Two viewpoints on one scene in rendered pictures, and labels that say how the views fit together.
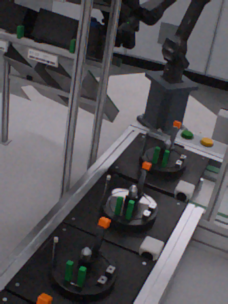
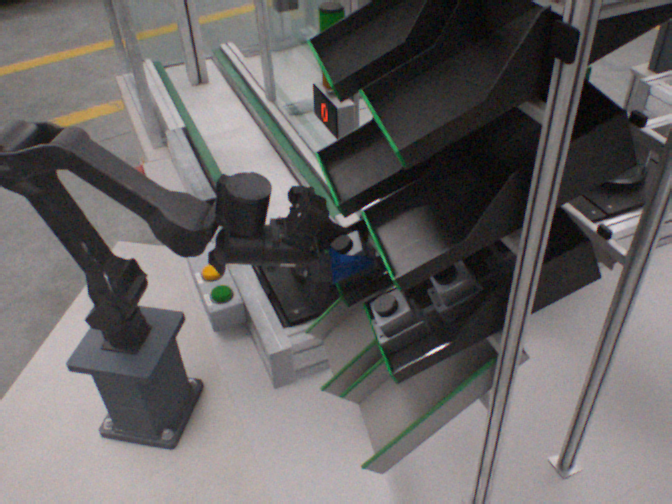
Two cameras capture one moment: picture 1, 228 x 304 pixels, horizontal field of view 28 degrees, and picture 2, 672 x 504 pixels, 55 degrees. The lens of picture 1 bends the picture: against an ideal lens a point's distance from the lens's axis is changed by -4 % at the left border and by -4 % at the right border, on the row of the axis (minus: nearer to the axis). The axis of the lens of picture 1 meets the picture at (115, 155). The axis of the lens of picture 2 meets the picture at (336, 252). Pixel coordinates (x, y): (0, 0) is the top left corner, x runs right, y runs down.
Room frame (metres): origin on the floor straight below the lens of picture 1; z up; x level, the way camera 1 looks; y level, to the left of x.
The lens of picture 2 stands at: (1.74, 0.63, 1.84)
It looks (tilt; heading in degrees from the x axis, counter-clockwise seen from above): 40 degrees down; 230
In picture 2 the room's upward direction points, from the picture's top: 3 degrees counter-clockwise
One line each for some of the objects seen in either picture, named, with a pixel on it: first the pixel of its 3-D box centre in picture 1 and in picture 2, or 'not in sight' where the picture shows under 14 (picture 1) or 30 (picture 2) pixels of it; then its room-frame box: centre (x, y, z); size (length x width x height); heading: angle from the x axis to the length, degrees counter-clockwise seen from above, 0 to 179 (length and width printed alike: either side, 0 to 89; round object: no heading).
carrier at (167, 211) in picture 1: (131, 198); not in sight; (0.88, -0.05, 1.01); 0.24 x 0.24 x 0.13; 71
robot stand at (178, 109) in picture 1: (167, 102); (141, 375); (1.54, -0.15, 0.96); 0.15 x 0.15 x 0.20; 36
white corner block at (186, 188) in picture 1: (183, 192); (348, 225); (1.00, -0.20, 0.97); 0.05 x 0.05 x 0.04; 71
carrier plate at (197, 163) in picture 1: (161, 165); (324, 268); (1.12, -0.14, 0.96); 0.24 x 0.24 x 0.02; 71
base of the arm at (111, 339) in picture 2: (173, 71); (123, 324); (1.53, -0.15, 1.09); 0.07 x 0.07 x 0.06; 36
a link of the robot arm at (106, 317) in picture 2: (176, 57); (116, 297); (1.53, -0.15, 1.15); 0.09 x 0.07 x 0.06; 36
